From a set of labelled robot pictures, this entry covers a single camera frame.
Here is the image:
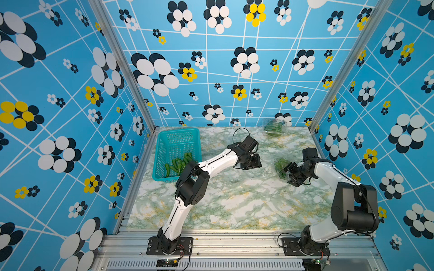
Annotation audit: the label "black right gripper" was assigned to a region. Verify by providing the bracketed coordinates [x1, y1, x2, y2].
[280, 161, 310, 186]

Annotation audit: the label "clear clamshell with peppers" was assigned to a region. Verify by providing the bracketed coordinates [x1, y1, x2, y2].
[262, 119, 287, 137]
[274, 158, 291, 181]

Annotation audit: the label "green peppers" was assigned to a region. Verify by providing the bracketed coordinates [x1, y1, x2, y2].
[165, 152, 193, 177]

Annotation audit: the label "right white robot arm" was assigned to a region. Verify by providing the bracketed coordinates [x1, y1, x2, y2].
[280, 148, 379, 255]

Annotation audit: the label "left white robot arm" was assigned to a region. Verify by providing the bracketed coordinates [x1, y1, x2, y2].
[157, 136, 262, 254]

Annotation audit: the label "clear clamshell with peppers back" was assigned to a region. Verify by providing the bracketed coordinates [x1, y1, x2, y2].
[262, 119, 287, 137]

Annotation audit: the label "teal plastic basket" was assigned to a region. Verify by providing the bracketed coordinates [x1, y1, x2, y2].
[153, 128, 202, 182]

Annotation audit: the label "right controller board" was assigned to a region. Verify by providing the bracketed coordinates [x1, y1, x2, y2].
[303, 259, 331, 271]

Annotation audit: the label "controller board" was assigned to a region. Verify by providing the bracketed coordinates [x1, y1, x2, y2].
[156, 258, 179, 271]
[303, 259, 331, 271]

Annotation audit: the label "left controller board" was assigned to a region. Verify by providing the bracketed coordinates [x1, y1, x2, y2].
[156, 258, 179, 271]

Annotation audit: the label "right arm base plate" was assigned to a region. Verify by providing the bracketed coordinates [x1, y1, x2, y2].
[281, 238, 331, 257]

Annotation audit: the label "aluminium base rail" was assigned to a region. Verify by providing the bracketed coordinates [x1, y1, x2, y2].
[92, 227, 387, 271]

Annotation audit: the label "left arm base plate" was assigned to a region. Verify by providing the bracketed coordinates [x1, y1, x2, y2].
[146, 236, 193, 256]

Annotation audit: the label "aluminium frame post left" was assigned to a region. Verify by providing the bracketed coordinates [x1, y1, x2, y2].
[89, 0, 156, 134]

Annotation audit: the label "aluminium frame post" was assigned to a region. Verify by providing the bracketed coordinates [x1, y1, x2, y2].
[309, 0, 393, 135]
[89, 0, 156, 134]

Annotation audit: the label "aluminium frame post right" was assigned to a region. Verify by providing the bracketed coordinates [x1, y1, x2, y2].
[309, 0, 393, 135]

